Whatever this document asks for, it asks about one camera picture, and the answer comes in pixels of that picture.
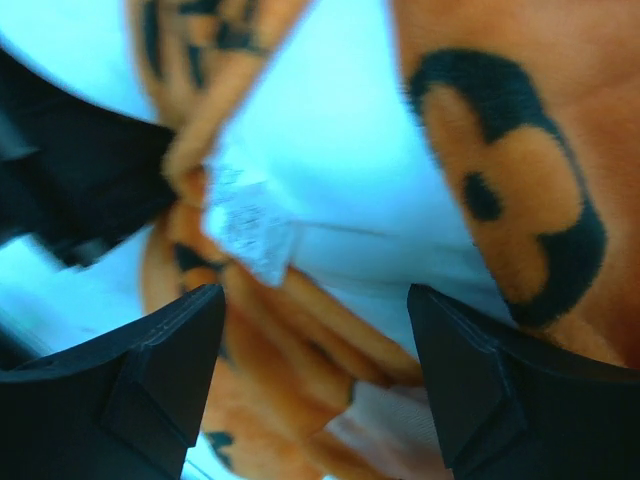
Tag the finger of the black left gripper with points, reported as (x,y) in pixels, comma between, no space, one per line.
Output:
(79,178)

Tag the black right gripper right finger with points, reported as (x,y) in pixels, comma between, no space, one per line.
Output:
(509,406)

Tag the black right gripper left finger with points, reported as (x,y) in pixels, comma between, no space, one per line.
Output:
(127,404)

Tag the white pillow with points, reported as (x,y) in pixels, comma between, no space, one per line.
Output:
(325,169)

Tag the orange patterned plush pillowcase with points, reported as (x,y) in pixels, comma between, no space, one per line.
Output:
(531,112)

